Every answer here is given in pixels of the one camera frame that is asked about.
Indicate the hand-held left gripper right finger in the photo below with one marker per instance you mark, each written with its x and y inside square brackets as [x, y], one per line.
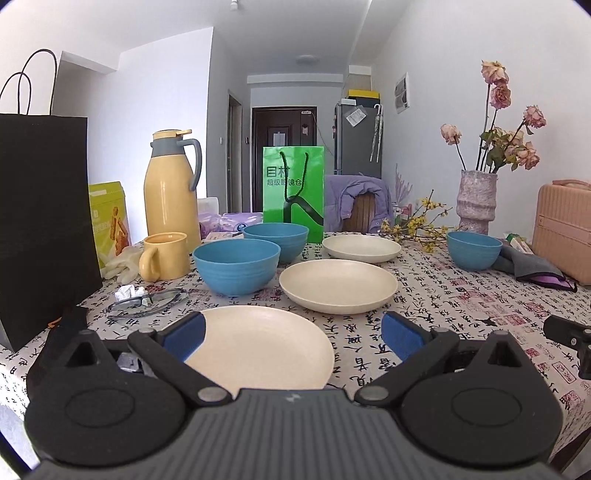
[404, 334]

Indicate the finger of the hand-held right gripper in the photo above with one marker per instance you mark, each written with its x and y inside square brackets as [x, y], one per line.
[565, 328]

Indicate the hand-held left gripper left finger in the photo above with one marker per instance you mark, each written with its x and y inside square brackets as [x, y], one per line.
[184, 337]

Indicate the cream plate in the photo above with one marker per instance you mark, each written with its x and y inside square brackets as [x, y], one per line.
[339, 286]
[263, 348]
[362, 248]

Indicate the blue bowl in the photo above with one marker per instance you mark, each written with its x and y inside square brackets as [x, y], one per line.
[473, 254]
[286, 237]
[235, 270]

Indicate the purple cloth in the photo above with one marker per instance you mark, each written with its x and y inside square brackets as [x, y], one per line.
[551, 280]

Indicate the eyeglasses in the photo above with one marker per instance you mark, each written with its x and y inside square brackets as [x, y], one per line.
[138, 302]

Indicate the crumpled white paper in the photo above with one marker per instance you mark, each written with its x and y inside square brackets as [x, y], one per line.
[131, 292]

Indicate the grey cloth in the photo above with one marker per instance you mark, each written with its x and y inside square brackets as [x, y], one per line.
[526, 265]

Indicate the yellow mug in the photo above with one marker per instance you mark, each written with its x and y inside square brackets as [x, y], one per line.
[171, 258]

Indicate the white gloves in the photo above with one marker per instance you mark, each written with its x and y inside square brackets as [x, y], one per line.
[124, 265]

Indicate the small snack packets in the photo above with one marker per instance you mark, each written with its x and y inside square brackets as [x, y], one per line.
[517, 242]

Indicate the pink suitcase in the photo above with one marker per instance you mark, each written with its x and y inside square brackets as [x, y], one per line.
[565, 226]

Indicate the yellow flower branch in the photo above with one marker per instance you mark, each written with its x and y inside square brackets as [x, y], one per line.
[418, 226]

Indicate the wooden chair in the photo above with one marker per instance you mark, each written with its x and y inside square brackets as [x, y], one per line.
[362, 214]

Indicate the purple tissue packet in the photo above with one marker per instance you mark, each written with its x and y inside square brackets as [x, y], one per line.
[240, 222]

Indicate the yellow-green snack box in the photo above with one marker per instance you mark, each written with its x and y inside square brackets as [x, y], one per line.
[108, 221]

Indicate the yellow thermos jug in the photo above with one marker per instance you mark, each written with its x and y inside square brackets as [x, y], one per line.
[168, 194]

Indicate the purple jacket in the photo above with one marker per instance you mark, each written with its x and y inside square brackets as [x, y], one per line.
[341, 198]

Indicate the pale ribbed vase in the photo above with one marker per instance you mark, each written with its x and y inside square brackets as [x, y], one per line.
[477, 203]

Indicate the green paper bag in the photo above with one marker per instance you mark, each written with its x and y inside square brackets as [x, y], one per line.
[295, 194]

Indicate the black paper bag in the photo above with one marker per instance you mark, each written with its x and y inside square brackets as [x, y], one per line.
[44, 221]

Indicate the grey refrigerator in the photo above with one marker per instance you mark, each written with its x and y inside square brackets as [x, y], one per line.
[358, 143]

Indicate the dark brown door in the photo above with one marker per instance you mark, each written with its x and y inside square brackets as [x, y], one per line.
[281, 161]

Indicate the dried pink roses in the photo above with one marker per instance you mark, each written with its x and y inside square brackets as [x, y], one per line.
[501, 138]

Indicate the white folded umbrella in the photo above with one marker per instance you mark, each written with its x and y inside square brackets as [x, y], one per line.
[377, 134]

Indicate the yellow box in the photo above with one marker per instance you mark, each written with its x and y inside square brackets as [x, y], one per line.
[364, 94]

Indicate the ceiling lamp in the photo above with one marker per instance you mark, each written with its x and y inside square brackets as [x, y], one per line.
[307, 59]

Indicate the wall poster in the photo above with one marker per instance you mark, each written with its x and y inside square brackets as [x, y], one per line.
[402, 92]

